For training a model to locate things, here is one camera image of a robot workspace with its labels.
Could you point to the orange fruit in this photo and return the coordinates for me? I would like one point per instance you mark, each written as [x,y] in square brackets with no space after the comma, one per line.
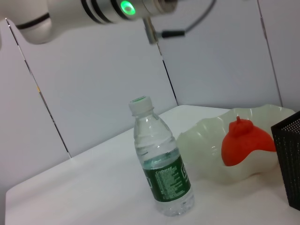
[241,147]

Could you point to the black mesh pen holder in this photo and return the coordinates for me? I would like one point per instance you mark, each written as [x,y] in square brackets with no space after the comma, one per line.
[290,164]

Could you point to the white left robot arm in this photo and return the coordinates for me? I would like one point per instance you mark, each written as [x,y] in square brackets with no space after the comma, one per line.
[58,16]

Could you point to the clear green-label water bottle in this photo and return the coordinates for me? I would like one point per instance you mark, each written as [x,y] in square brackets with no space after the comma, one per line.
[164,182]

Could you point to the translucent green wavy fruit plate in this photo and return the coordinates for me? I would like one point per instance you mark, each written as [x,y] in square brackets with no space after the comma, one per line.
[201,152]

